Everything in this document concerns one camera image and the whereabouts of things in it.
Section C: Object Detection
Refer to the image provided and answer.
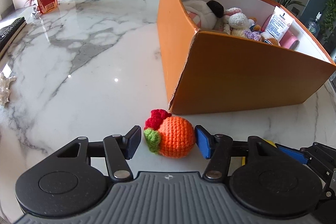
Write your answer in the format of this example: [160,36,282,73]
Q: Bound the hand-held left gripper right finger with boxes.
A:
[194,125,280,179]

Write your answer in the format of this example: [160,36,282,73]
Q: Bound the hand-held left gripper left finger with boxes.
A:
[56,125,143,180]

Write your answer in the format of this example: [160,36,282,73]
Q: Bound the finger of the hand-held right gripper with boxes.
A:
[275,142,336,174]

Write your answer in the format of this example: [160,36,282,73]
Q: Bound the yellow object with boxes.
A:
[241,139,277,166]

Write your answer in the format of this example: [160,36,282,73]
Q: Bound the orange crochet fruit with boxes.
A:
[143,109,196,159]

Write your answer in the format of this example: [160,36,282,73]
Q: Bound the orange cardboard box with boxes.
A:
[157,0,336,115]

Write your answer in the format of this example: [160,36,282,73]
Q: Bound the pink wallet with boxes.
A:
[280,30,300,50]

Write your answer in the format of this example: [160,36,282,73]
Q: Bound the brown white dog plush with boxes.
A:
[260,32,280,46]

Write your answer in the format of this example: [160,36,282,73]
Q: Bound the white pink crochet bunny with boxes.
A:
[223,7,260,41]

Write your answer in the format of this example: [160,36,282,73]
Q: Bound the white lotion tube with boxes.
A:
[265,6,294,40]

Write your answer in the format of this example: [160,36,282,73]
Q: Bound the white plush with black ear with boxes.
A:
[183,0,225,30]

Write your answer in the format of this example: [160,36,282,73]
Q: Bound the water jug with pump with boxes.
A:
[307,12,322,34]

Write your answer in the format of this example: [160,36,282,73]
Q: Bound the white coral ornament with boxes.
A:
[0,72,17,105]

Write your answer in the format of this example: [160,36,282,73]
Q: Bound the green ivy plant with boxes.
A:
[323,0,336,41]

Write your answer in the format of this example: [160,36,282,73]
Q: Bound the black keyboard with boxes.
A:
[0,17,27,56]

